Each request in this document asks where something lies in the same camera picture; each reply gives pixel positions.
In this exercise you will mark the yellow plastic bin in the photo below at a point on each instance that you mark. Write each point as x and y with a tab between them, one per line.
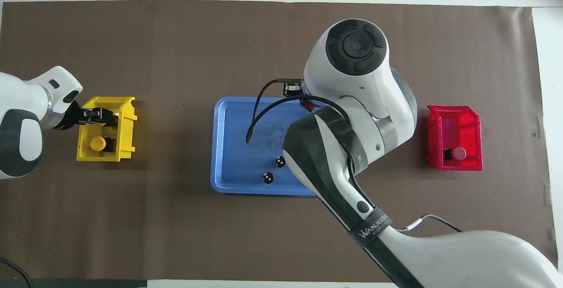
125	138

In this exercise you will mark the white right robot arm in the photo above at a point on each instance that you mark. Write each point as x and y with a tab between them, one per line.
360	85

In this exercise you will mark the brown paper table mat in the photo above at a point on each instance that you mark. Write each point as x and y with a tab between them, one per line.
132	226

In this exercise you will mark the blue plastic tray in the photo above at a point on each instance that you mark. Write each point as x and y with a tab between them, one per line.
233	147

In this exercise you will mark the yellow push button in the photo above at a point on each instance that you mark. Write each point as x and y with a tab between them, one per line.
96	144

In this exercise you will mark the black cylindrical capacitor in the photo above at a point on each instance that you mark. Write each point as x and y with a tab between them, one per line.
267	177
279	161

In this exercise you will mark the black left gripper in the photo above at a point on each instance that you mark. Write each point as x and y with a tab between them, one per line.
90	116

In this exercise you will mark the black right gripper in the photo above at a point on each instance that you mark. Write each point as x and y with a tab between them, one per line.
293	89

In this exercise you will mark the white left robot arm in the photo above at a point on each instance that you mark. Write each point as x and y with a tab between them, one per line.
17	99

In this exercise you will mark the red plastic bin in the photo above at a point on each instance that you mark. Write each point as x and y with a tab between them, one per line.
457	125

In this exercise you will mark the red push button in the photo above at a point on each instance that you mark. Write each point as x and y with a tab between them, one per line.
309	104
458	153

